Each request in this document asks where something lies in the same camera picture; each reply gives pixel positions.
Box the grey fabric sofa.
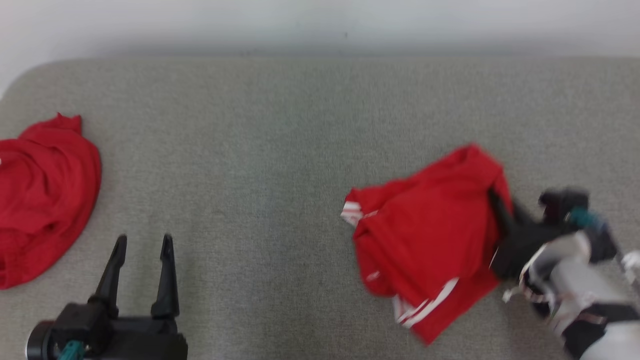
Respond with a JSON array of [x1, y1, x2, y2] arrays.
[[0, 56, 640, 360]]

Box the red and white shorts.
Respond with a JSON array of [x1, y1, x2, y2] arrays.
[[0, 113, 103, 291]]

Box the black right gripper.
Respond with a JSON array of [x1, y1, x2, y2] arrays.
[[487, 187, 619, 282]]

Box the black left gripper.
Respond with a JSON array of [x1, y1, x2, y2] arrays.
[[25, 232, 189, 360]]

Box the red Bulls 23 jersey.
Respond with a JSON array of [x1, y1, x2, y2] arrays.
[[340, 143, 516, 346]]

